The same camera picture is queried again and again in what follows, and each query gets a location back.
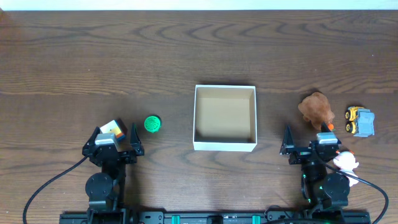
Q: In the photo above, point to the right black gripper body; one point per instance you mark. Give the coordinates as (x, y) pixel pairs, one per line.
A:
(304, 152)

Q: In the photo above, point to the yellow grey toy truck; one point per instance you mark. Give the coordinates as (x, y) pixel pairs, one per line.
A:
(360, 121)

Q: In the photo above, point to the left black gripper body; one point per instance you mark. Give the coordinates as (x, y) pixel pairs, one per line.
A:
(125, 155)

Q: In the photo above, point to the colourful puzzle cube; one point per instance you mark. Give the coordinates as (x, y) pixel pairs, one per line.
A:
(116, 127)

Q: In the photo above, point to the white cardboard box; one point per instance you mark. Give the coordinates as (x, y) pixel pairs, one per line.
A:
(225, 118)

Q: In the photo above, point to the brown plush toy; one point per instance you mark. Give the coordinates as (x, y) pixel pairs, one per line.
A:
(316, 109)

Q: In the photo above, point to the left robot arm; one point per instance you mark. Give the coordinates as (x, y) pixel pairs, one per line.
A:
(105, 189)

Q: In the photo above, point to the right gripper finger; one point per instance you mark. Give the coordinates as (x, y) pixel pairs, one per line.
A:
(325, 128)
(288, 139)

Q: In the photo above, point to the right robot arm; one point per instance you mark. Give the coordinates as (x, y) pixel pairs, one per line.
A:
(324, 191)

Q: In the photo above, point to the pink white plush toy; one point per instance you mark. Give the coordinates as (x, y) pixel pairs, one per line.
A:
(346, 162)

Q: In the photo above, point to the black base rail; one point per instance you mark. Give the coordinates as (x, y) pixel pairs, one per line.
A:
(272, 216)

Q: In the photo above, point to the green round plastic toy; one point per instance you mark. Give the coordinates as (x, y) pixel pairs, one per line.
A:
(152, 124)

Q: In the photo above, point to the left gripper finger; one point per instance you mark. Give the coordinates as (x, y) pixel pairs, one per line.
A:
(135, 142)
(91, 141)

